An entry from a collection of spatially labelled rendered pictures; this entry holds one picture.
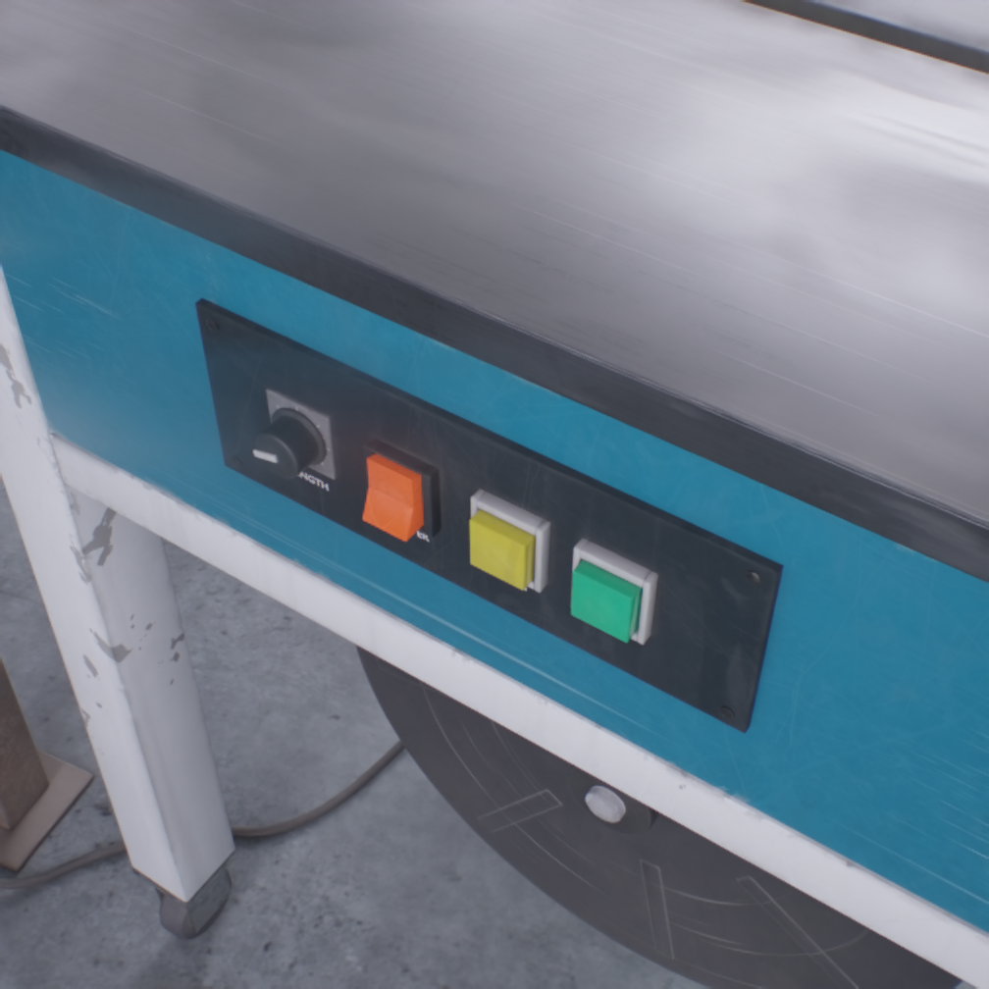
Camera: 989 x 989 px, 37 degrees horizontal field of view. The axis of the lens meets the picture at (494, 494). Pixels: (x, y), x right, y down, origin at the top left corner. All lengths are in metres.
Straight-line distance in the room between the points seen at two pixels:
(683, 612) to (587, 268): 0.12
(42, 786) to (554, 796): 0.46
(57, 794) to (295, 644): 0.24
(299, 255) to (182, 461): 0.17
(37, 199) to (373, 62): 0.15
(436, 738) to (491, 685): 0.43
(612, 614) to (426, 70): 0.23
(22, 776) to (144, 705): 0.33
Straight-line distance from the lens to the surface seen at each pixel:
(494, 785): 1.05
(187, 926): 1.16
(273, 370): 0.58
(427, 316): 0.50
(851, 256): 0.52
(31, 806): 1.28
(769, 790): 0.58
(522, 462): 0.51
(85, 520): 0.80
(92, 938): 1.21
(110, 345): 0.66
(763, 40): 0.64
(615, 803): 0.90
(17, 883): 1.24
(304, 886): 1.20
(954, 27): 0.67
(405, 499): 0.55
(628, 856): 1.01
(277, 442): 0.57
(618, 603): 0.51
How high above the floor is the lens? 1.03
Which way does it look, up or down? 45 degrees down
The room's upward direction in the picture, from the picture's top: straight up
